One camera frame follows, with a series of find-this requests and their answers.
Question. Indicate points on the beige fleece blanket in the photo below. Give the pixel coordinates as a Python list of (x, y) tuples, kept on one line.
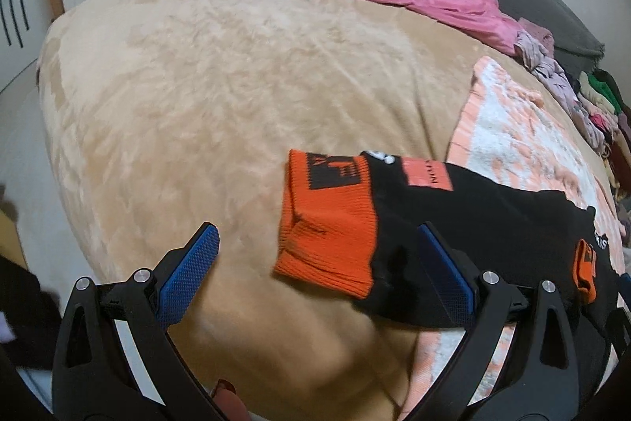
[(197, 105)]

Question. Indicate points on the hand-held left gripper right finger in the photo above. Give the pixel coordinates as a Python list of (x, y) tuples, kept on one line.
[(448, 275)]

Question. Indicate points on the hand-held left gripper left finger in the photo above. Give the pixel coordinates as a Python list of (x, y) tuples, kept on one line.
[(190, 275)]

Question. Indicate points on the black and orange sock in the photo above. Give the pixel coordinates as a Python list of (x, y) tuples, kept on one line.
[(493, 214)]

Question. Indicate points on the person's left hand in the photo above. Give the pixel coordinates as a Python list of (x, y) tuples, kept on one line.
[(227, 401)]

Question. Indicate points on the pink knitted garment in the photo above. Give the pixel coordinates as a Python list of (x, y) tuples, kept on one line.
[(537, 31)]

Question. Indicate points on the peach and white checked blanket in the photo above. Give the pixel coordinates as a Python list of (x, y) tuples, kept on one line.
[(512, 130)]

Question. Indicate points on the dark cloth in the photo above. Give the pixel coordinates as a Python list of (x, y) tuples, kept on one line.
[(27, 312)]

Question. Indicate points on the stack of folded clothes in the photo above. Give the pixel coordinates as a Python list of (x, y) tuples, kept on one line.
[(604, 105)]

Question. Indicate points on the lilac crumpled clothes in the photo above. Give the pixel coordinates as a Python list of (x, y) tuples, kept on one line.
[(549, 73)]

